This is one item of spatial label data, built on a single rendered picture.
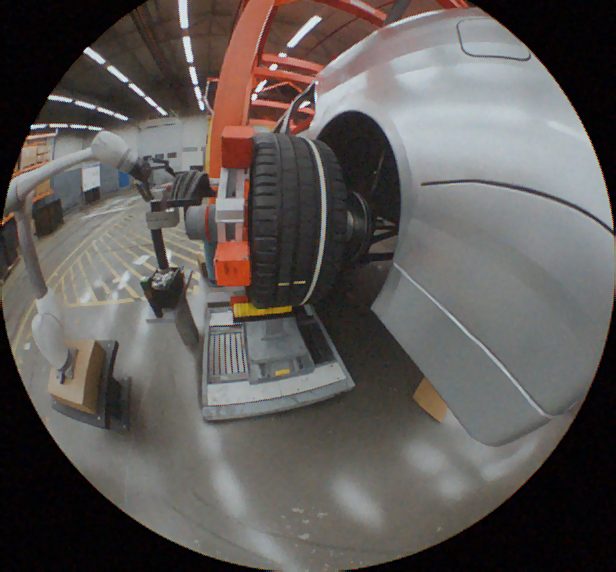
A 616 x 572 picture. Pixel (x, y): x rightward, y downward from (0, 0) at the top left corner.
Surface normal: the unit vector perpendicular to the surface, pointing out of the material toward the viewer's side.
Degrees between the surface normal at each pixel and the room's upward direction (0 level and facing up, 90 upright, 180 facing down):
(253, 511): 0
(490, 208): 90
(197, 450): 0
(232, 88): 90
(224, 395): 0
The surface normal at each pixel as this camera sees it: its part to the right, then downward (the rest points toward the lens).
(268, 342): 0.14, -0.86
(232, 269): 0.33, 0.50
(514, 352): -0.93, 0.04
